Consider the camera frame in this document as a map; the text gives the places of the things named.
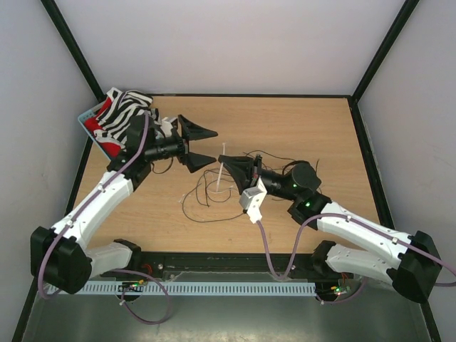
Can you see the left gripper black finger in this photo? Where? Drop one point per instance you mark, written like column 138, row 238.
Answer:
column 195, row 161
column 191, row 131

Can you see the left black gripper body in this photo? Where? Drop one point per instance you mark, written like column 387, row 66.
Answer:
column 182, row 152

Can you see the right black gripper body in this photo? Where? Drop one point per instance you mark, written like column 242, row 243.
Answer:
column 253, row 171

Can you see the white zip tie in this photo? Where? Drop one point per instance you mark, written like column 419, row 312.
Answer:
column 220, row 169

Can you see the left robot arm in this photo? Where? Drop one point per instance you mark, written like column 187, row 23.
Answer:
column 60, row 255

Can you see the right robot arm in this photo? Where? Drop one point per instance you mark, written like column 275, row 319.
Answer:
column 409, row 263

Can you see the black white striped cloth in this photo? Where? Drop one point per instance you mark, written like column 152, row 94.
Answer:
column 115, row 119

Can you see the red cloth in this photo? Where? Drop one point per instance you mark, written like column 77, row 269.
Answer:
column 99, row 132

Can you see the light blue plastic basket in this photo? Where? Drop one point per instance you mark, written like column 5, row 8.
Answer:
column 89, row 123

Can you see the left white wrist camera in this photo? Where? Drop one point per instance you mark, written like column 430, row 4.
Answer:
column 165, row 127

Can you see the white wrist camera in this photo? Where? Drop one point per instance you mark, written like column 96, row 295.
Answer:
column 165, row 127
column 251, row 200

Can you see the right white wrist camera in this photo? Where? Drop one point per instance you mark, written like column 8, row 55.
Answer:
column 251, row 200

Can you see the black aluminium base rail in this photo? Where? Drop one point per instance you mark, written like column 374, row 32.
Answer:
column 157, row 263

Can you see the light blue slotted cable duct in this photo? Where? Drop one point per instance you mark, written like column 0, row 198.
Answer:
column 188, row 288

